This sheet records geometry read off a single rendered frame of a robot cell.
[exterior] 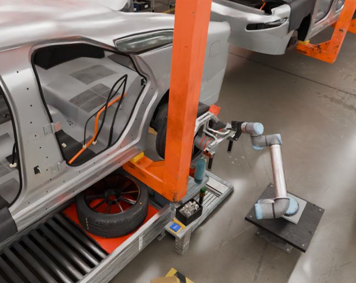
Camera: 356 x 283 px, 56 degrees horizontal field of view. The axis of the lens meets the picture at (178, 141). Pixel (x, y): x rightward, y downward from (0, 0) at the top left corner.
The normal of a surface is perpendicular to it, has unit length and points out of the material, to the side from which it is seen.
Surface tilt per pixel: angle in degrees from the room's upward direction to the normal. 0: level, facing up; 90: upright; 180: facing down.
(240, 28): 87
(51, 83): 7
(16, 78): 65
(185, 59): 90
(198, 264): 0
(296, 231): 0
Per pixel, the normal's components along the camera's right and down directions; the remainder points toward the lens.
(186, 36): -0.63, 0.44
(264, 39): -0.08, 0.62
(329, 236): 0.07, -0.78
